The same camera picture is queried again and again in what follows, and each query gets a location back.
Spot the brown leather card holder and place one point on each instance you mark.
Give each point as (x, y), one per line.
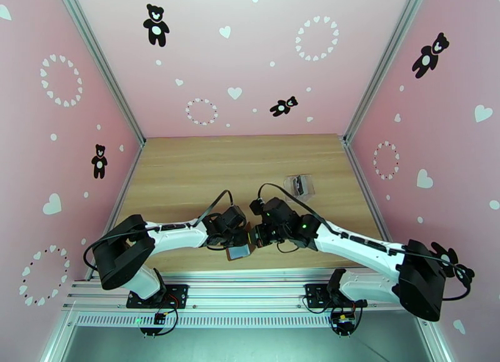
(239, 253)

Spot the clear plastic card box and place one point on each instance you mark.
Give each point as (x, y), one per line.
(309, 191)

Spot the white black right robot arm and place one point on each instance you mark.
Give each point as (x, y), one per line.
(359, 247)

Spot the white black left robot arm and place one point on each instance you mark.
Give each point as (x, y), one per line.
(176, 238)

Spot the black credit card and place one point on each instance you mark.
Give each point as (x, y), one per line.
(300, 185)

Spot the perforated metal strip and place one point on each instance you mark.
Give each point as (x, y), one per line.
(234, 321)

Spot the small circuit board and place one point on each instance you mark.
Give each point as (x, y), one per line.
(160, 318)
(343, 322)

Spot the grey metal shelf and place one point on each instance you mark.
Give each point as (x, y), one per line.
(250, 345)

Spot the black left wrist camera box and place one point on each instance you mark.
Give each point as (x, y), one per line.
(234, 216)

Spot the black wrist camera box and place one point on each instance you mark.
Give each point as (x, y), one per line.
(257, 207)
(234, 216)

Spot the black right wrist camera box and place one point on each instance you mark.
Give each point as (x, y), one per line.
(257, 207)

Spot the aluminium rail base frame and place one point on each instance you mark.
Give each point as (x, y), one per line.
(250, 290)

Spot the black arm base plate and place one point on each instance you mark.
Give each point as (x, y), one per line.
(179, 294)
(314, 294)

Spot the aluminium table side rail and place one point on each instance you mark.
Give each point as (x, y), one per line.
(365, 185)
(124, 185)

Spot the black bear wall sticker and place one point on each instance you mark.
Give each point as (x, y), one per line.
(99, 169)
(427, 62)
(282, 107)
(465, 275)
(156, 29)

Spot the aluminium frame post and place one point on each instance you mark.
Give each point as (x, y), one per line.
(384, 60)
(103, 66)

